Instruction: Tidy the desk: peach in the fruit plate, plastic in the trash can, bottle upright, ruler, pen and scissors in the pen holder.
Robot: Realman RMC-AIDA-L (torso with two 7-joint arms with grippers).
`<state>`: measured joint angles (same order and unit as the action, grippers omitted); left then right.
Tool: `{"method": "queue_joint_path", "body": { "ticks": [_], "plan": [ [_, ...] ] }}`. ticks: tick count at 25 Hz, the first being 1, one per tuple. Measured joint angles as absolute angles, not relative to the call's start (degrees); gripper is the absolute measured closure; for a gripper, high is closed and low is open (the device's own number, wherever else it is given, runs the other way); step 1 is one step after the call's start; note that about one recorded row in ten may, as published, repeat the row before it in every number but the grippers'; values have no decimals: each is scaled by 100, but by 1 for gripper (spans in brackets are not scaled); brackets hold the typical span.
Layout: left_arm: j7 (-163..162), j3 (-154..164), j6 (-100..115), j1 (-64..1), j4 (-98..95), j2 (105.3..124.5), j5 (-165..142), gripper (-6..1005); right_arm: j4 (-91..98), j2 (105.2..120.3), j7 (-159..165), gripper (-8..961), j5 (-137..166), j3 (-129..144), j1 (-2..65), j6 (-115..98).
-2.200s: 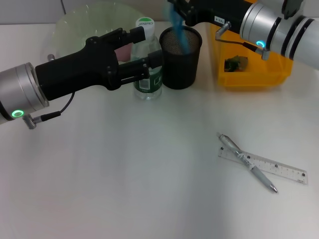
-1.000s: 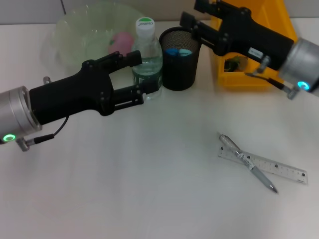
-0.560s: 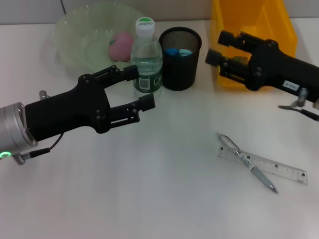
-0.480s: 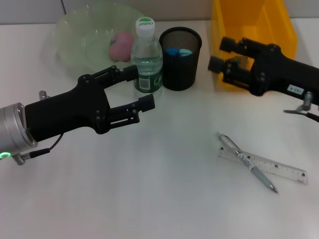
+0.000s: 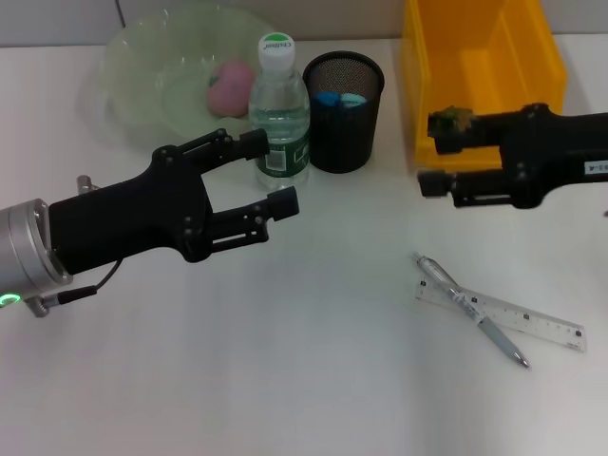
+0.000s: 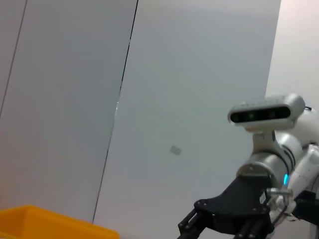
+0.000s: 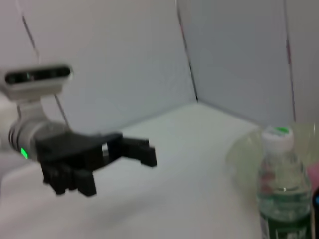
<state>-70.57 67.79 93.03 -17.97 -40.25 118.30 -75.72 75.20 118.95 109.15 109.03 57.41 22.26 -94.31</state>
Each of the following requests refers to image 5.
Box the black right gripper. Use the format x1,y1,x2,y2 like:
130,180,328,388
416,103,608,210

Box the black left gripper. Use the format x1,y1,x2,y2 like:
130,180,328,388
47,127,301,276

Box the green plastic wrapper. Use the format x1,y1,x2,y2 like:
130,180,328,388
427,106,476,139

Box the clear green-label water bottle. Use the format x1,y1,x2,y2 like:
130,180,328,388
247,31,313,192

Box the pink toy peach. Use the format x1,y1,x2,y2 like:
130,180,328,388
206,59,257,119

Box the blue sheathed scissors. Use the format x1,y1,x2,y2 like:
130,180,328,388
311,90,370,110

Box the clear grey ballpoint pen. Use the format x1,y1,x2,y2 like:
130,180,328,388
411,251,531,370

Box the transparent plastic ruler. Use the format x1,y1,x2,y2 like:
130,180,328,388
414,278,587,353

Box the black mesh pen holder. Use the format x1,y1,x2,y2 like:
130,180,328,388
302,50,386,175

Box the green translucent fruit bowl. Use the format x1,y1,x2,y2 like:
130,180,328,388
97,7,267,153

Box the yellow plastic bin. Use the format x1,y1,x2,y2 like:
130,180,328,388
400,0,568,167

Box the left gripper cable with plug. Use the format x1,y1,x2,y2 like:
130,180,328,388
28,174,120,318

